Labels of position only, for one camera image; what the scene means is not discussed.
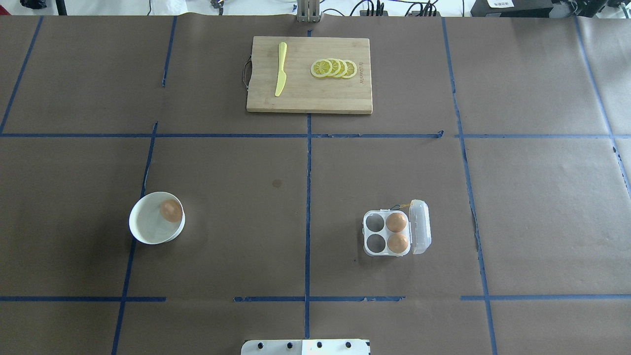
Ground white bowl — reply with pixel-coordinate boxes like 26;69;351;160
128;191;186;245

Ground brown egg from bowl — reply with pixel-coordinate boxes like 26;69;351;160
159;199;183;224

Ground clear plastic egg box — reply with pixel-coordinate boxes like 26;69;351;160
361;199;432;257

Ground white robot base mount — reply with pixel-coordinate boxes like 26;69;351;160
241;339;371;355

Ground brown egg upper slot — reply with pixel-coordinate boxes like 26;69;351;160
386;211;408;233

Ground lemon slice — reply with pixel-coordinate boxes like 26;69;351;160
327;58;338;77
333;59;348;78
310;59;333;78
341;60;357;79

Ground front lemon slice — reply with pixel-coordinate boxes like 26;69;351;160
310;59;333;78

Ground wooden cutting board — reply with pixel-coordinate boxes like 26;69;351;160
246;36;373;114

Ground black power strip cables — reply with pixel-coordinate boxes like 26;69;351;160
345;0;442;17

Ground black box background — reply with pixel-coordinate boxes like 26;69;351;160
470;0;579;18

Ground back lemon slice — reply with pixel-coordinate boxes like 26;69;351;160
341;60;357;79

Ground grey metal camera stand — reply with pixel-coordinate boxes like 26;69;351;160
297;0;321;23

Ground yellow plastic knife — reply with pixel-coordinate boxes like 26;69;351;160
275;42;288;97

